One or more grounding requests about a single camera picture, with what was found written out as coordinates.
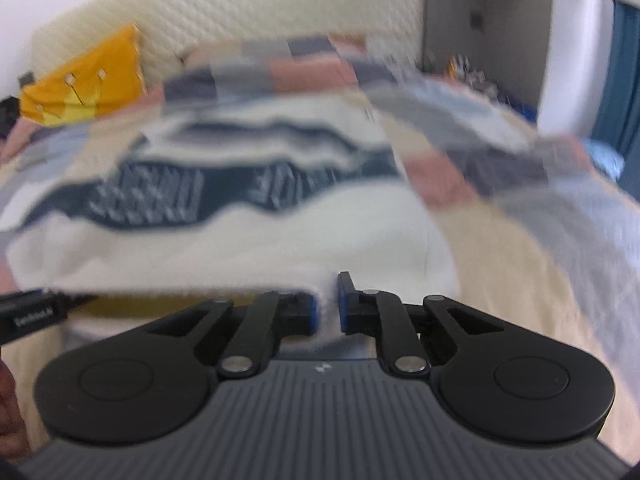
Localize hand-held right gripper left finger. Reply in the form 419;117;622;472
142;290;319;381

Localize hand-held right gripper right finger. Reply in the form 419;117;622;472
337;271;506;377

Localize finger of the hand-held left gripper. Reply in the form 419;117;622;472
55;291;101;309

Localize white blue fleece blanket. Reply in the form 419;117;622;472
0;87;461;346

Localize patchwork bed cover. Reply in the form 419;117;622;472
0;32;640;461

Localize yellow crown print pillow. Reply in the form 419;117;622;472
20;22;148;128

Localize cluttered small desk items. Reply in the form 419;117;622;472
425;52;501;101

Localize cream quilted headboard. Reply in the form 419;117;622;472
30;0;426;93

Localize blue curtain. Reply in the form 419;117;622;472
590;0;640;161

